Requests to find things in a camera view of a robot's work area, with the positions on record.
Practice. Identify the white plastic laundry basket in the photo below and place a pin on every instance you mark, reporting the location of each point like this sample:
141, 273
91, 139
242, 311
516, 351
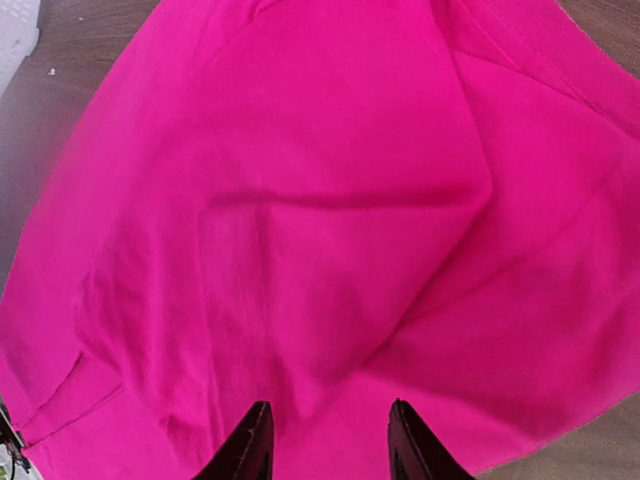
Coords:
19, 35

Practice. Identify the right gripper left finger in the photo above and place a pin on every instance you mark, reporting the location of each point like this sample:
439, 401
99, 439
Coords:
248, 452

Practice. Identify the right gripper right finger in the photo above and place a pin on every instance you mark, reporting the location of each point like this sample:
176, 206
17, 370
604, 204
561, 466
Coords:
415, 453

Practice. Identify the red garment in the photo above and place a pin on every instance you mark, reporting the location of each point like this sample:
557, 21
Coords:
330, 205

